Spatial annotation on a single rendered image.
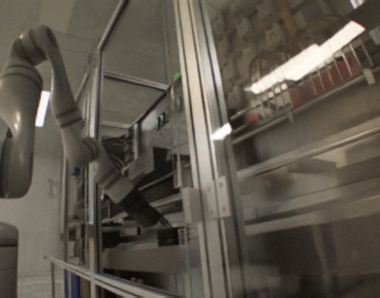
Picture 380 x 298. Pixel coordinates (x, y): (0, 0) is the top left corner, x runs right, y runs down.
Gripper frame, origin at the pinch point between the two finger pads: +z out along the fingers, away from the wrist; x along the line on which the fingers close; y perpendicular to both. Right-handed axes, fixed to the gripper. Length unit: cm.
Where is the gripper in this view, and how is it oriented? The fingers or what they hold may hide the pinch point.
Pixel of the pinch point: (172, 229)
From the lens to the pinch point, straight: 80.8
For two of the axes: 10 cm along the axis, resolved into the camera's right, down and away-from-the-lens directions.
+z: 6.7, 7.3, 1.4
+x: 5.5, -3.5, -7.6
